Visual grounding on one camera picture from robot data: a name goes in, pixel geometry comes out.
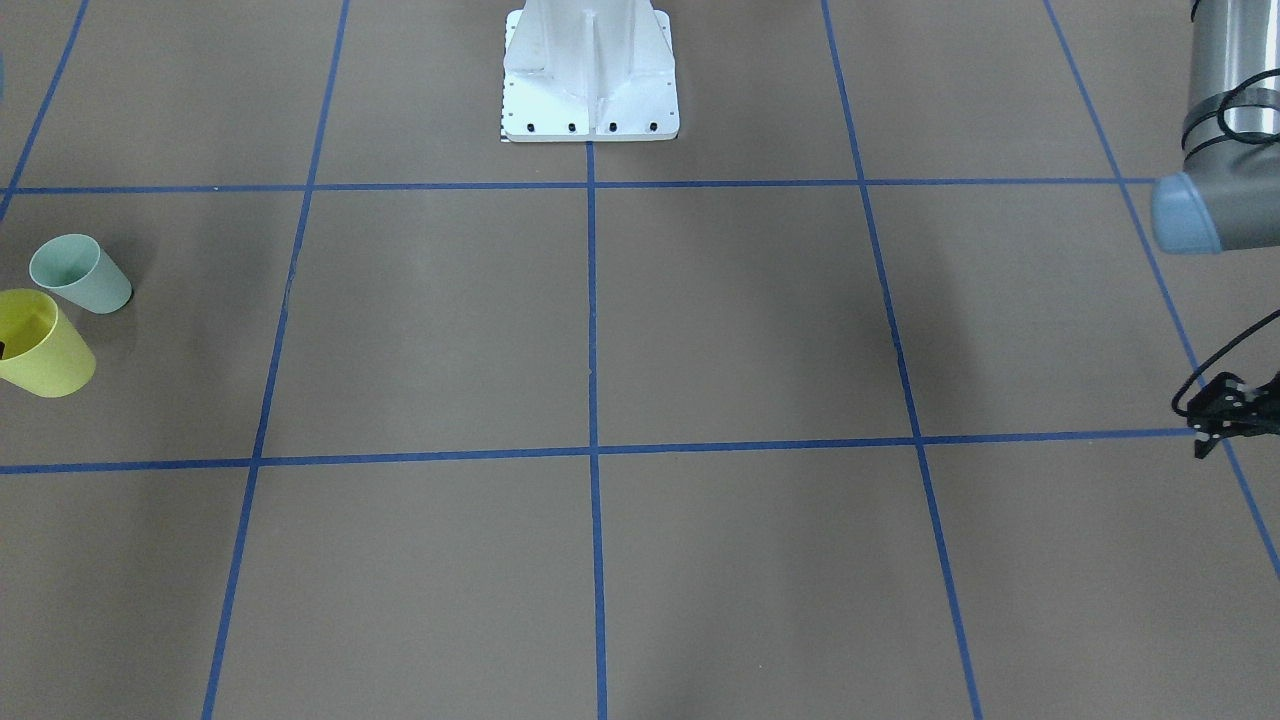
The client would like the yellow plastic cup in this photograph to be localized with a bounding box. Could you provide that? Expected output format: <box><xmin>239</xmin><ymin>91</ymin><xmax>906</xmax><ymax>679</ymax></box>
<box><xmin>1</xmin><ymin>290</ymin><xmax>97</xmax><ymax>398</ymax></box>

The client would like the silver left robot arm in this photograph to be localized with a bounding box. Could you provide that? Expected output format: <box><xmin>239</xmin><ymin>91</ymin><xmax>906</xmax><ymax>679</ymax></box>
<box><xmin>1149</xmin><ymin>1</ymin><xmax>1279</xmax><ymax>460</ymax></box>

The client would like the green plastic cup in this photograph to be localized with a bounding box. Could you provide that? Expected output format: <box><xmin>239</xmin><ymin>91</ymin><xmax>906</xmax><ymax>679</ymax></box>
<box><xmin>28</xmin><ymin>234</ymin><xmax>134</xmax><ymax>315</ymax></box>

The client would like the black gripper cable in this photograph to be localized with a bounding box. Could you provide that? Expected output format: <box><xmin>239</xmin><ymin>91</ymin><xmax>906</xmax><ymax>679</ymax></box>
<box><xmin>1171</xmin><ymin>310</ymin><xmax>1280</xmax><ymax>419</ymax></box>

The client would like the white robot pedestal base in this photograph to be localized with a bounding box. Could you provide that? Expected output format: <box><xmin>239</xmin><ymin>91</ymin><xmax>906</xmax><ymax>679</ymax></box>
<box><xmin>500</xmin><ymin>1</ymin><xmax>681</xmax><ymax>143</ymax></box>

